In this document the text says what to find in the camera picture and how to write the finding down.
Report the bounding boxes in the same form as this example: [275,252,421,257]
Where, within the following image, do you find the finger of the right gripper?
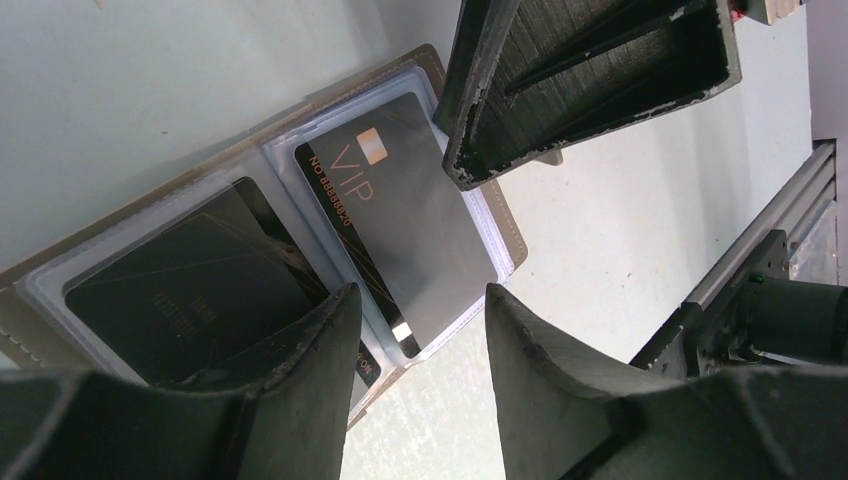
[443,0,741,191]
[434,0,521,133]

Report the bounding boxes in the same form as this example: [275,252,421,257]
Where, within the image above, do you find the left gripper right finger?
[485,284,847,479]

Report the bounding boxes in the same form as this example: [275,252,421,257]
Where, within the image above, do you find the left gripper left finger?
[1,283,362,479]

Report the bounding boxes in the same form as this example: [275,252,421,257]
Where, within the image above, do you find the black VIP card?
[294,92,498,358]

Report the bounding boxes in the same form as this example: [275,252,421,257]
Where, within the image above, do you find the beige leather card holder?
[1,44,528,424]

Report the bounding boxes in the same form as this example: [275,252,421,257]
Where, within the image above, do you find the black card in holder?
[63,176,383,390]

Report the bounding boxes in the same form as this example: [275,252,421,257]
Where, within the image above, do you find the aluminium frame rail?
[630,140,847,380]

